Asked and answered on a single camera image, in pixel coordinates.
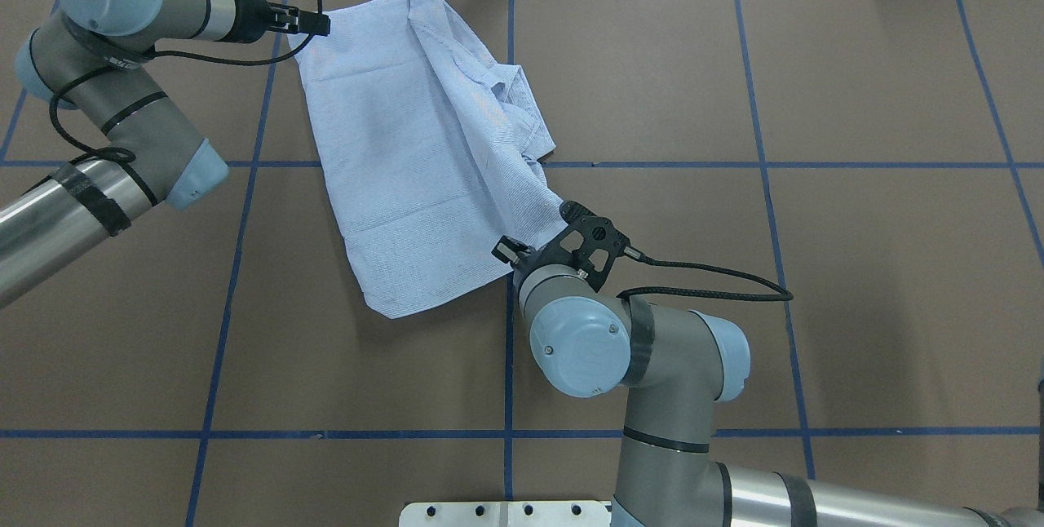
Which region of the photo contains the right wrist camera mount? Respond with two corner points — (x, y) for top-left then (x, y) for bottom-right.
(533, 201), (631, 290)

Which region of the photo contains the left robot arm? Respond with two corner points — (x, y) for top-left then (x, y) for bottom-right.
(1, 0), (331, 305)

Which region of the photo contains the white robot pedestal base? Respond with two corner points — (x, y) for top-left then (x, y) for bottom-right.
(398, 500), (612, 526)

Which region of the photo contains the light blue striped shirt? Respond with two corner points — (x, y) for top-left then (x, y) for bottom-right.
(296, 0), (564, 319)

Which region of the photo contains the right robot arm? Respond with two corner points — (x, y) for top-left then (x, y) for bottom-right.
(493, 237), (1042, 526)

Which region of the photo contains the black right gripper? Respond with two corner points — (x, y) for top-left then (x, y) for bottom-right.
(493, 237), (564, 288)

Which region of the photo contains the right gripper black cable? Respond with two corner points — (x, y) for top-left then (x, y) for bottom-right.
(616, 250), (794, 303)

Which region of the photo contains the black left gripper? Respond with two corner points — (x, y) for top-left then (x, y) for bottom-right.
(232, 0), (331, 44)

